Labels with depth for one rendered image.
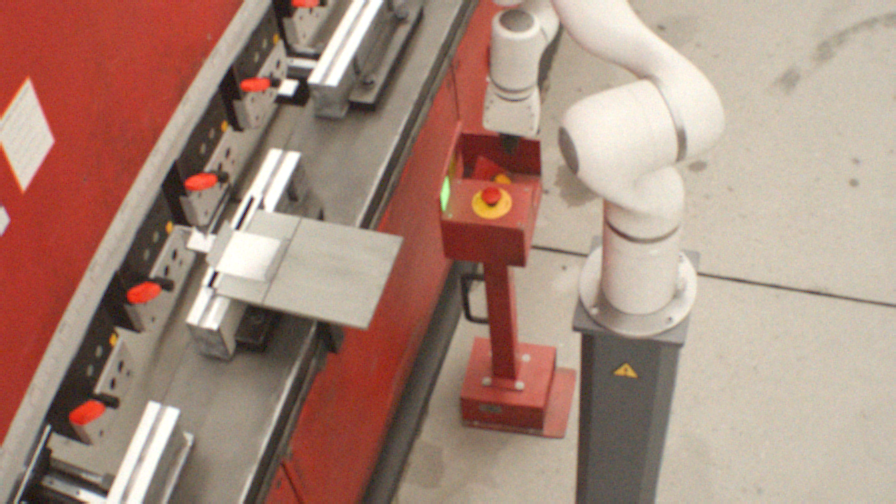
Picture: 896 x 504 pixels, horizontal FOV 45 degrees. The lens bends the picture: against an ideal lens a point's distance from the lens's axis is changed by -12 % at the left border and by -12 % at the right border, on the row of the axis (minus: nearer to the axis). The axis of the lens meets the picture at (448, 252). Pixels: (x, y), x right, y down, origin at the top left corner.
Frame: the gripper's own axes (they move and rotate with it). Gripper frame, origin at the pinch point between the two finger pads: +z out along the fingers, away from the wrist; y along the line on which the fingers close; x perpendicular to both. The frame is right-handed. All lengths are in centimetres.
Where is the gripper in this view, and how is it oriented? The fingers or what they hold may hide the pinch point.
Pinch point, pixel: (510, 142)
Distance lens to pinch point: 228.0
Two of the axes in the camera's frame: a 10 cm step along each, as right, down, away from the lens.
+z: 0.0, 6.0, 8.0
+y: 9.8, 1.7, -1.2
